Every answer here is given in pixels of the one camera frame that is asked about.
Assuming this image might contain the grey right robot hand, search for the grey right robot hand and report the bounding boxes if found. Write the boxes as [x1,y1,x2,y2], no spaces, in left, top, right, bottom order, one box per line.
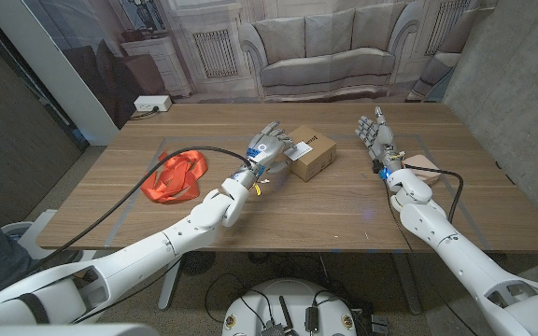
[355,105,405,177]

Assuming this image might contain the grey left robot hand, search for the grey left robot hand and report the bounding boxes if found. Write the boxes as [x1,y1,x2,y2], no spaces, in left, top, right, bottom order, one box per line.
[231,121,296,188]

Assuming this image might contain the brown cardboard box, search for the brown cardboard box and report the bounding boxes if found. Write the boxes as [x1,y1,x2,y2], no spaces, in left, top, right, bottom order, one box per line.
[286,123,338,183]

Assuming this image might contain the red ribbon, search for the red ribbon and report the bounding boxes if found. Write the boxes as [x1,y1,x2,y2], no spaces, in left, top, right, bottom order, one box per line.
[140,149,209,205]

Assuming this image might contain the light wooden block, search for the light wooden block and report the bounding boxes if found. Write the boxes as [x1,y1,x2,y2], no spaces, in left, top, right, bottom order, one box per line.
[403,154,442,186]

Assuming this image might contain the printed living room backdrop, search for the printed living room backdrop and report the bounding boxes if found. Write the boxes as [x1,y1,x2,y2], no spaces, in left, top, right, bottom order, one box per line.
[23,0,499,130]

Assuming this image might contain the white power strip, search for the white power strip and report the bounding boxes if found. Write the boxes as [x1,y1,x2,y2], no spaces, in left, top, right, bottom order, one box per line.
[133,94,173,113]

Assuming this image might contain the black round floor disc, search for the black round floor disc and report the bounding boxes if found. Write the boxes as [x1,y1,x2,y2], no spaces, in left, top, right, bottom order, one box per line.
[180,251,217,276]

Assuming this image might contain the grey table leg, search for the grey table leg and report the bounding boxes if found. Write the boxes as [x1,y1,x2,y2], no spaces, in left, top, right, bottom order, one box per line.
[392,251,423,316]
[158,259,184,312]

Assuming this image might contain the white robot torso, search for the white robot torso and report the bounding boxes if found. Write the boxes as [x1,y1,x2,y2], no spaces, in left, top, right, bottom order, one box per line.
[221,278,358,336]

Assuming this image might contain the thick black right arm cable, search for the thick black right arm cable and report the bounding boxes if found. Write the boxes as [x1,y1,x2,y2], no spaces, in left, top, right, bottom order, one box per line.
[402,163,465,224]

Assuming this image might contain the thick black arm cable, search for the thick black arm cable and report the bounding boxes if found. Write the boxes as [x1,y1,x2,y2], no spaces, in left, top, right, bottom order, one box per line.
[402,163,465,224]
[25,146,254,279]

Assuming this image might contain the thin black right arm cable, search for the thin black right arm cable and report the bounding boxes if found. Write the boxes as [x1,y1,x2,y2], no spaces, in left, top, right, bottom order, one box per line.
[383,179,480,336]

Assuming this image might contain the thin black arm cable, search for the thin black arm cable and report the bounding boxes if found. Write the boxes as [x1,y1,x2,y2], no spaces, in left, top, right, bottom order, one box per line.
[383,179,480,336]
[72,259,181,324]

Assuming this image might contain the black power strip cable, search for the black power strip cable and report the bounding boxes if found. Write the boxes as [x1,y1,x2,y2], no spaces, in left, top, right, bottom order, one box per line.
[128,107,161,121]

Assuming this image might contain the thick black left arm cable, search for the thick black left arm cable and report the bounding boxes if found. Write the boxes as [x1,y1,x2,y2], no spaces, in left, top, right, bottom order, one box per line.
[25,146,254,279]

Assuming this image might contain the black floor cable loop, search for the black floor cable loop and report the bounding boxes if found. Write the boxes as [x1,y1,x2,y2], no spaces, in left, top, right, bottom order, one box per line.
[203,273,275,326]

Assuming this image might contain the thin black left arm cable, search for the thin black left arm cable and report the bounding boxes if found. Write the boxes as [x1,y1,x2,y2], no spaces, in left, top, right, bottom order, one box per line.
[72,259,181,324]

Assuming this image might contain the white floor base plate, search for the white floor base plate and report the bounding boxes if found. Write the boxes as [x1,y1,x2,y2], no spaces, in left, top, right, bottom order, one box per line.
[0,208,97,265]

